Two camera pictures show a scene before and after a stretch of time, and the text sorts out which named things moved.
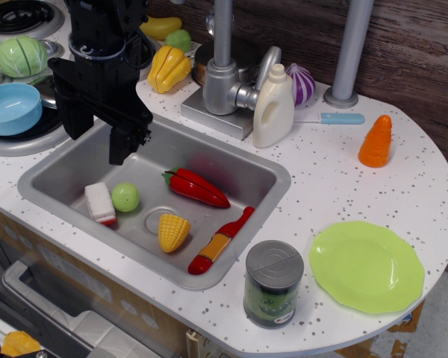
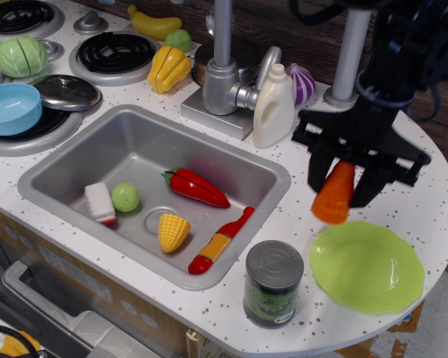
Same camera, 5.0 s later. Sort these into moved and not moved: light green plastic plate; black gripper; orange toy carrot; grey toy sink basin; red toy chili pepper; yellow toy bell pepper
Moved: orange toy carrot; black gripper
Not moved: red toy chili pepper; yellow toy bell pepper; grey toy sink basin; light green plastic plate
